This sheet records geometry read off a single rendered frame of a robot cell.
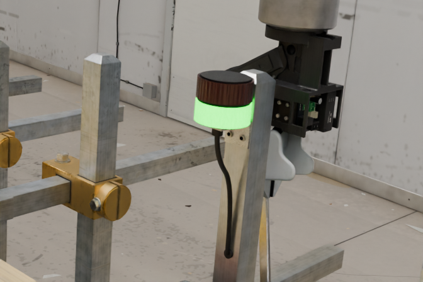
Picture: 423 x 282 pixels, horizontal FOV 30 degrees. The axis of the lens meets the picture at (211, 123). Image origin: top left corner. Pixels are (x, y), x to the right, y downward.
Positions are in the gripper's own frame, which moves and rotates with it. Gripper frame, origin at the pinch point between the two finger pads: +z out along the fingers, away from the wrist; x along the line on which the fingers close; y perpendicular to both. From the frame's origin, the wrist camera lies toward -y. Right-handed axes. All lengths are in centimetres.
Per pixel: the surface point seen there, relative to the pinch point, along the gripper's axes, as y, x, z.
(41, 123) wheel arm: -50, 3, 5
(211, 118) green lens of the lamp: 3.6, -15.3, -11.9
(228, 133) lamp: 1.7, -10.1, -8.9
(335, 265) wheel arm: 0.0, 19.6, 17.0
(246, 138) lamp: 4.0, -9.8, -8.9
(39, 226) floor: -189, 107, 100
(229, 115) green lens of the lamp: 5.0, -14.3, -12.3
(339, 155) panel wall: -145, 259, 86
